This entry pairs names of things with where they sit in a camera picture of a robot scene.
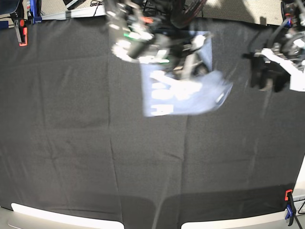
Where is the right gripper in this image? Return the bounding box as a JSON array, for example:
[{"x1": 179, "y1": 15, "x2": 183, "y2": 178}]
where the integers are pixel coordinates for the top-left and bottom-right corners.
[{"x1": 111, "y1": 31, "x2": 207, "y2": 80}]

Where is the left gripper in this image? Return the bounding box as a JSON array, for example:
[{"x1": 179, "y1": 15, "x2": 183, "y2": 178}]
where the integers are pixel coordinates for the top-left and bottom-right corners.
[{"x1": 245, "y1": 33, "x2": 305, "y2": 93}]

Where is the light blue t-shirt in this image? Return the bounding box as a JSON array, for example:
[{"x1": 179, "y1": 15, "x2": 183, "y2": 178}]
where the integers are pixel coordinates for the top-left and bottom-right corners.
[{"x1": 141, "y1": 31, "x2": 233, "y2": 117}]

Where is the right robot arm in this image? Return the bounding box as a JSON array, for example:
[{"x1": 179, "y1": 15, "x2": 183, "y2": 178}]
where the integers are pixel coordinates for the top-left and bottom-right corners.
[{"x1": 104, "y1": 0, "x2": 209, "y2": 80}]

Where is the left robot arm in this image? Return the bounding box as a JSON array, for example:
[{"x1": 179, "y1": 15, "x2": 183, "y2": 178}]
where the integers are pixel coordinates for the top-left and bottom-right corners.
[{"x1": 249, "y1": 0, "x2": 305, "y2": 92}]

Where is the blue clamp far left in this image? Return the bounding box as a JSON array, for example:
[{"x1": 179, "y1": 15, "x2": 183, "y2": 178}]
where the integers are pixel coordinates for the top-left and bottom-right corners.
[{"x1": 27, "y1": 0, "x2": 42, "y2": 24}]

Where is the black table cloth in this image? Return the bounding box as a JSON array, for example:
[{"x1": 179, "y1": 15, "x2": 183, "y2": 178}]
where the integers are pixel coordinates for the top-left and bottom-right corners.
[{"x1": 0, "y1": 17, "x2": 305, "y2": 229}]

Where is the orange black clamp far left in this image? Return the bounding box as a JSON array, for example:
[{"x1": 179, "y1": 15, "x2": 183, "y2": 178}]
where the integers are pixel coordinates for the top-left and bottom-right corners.
[{"x1": 14, "y1": 19, "x2": 28, "y2": 47}]

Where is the orange blue clamp near right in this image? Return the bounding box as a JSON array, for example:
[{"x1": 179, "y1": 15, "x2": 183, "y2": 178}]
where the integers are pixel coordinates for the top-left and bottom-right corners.
[{"x1": 285, "y1": 189, "x2": 296, "y2": 226}]

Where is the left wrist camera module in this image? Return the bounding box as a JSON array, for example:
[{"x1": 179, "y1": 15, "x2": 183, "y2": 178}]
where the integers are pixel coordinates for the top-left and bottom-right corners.
[{"x1": 289, "y1": 67, "x2": 305, "y2": 92}]

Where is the aluminium frame rail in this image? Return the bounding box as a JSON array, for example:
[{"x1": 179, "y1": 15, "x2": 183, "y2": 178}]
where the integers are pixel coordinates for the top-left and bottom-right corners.
[{"x1": 41, "y1": 5, "x2": 106, "y2": 21}]

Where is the red black cable bundle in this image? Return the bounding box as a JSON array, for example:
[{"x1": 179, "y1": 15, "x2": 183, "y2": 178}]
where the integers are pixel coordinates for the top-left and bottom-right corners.
[{"x1": 170, "y1": 0, "x2": 208, "y2": 29}]

